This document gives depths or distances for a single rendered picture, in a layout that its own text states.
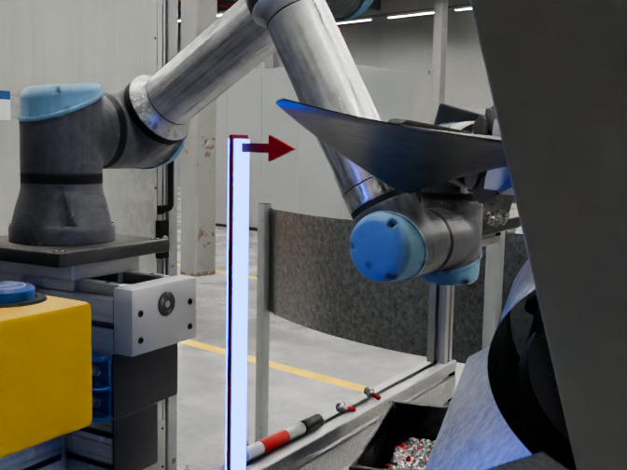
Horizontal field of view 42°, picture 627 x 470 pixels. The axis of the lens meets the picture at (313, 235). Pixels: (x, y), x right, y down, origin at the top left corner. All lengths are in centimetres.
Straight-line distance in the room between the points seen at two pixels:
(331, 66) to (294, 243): 203
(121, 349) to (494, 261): 146
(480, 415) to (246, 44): 69
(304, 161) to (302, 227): 789
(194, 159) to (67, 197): 617
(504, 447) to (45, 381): 31
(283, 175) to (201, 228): 376
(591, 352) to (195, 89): 89
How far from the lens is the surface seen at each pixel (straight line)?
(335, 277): 272
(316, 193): 1059
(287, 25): 94
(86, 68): 259
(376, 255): 84
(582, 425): 47
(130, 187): 272
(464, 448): 61
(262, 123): 1129
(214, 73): 118
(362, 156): 73
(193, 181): 736
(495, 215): 129
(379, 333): 262
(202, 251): 743
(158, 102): 124
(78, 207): 119
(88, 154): 120
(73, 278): 115
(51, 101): 119
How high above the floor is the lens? 118
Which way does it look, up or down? 6 degrees down
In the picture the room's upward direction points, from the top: 1 degrees clockwise
